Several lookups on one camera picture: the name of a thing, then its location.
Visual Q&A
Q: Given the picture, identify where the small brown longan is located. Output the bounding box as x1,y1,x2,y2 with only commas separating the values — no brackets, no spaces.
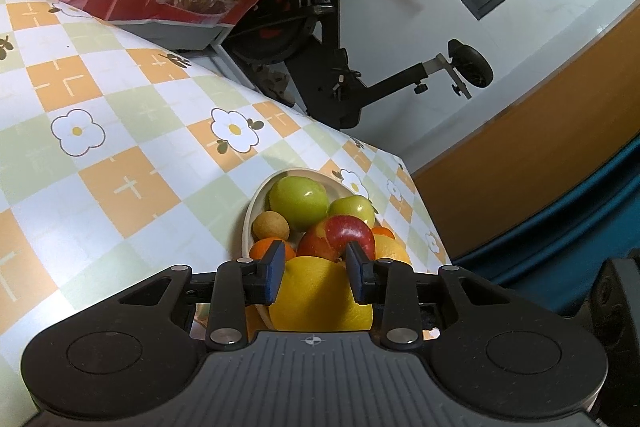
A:
251,211,291,242

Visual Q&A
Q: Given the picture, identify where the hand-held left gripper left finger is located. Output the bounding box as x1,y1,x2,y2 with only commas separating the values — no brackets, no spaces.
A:
117,241,287,351

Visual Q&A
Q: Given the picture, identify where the teal curtain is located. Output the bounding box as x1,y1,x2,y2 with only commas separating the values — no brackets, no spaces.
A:
452,142,640,319

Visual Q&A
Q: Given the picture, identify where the dark red apple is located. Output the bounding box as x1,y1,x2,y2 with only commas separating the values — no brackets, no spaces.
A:
324,214,376,262

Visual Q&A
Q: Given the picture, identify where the red-yellow striped apple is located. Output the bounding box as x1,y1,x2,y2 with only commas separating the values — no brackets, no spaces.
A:
297,224,346,264

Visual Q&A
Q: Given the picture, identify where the green apple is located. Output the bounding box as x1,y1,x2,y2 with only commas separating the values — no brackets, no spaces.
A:
269,176,330,233

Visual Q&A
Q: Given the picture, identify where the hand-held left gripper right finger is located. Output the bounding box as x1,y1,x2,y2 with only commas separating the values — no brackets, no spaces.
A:
345,241,503,351

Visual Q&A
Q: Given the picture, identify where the cream round plate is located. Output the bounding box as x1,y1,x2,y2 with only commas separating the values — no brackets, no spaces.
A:
241,167,375,331

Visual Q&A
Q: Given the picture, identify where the black exercise bike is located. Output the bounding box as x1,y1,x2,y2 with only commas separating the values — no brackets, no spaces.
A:
222,0,493,130

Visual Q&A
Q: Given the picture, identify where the yellow-green apple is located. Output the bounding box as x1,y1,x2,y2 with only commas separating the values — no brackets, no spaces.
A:
327,195,377,230

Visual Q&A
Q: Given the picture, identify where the yellow lemon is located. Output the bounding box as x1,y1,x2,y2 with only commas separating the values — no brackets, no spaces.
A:
270,256,375,333

